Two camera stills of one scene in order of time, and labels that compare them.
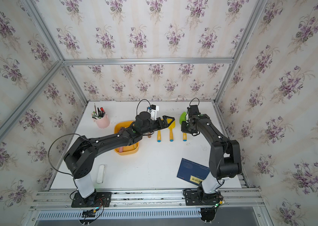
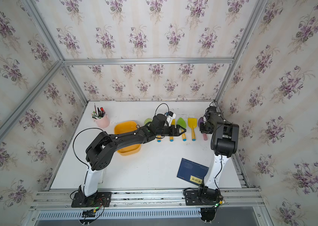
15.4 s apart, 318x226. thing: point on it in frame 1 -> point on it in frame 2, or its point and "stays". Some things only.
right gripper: [183, 129] -> [202, 130]
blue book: [192, 172] stays
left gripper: [163, 122] -> [177, 130]
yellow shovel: [170, 128] stays
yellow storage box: [132, 149] stays
